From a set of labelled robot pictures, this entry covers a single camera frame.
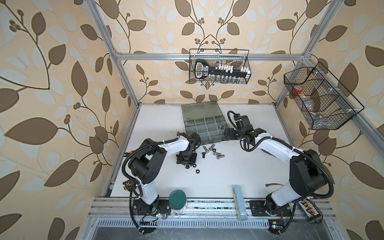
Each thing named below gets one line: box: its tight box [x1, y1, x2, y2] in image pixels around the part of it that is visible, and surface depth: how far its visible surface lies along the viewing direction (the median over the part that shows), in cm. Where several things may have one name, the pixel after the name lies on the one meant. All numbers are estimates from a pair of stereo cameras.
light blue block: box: [232, 186, 248, 221], surface depth 72 cm
